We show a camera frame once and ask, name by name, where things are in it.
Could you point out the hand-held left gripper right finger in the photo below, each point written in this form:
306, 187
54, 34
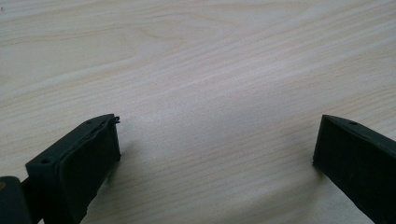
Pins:
358, 158

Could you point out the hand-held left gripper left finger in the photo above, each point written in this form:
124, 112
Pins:
84, 155

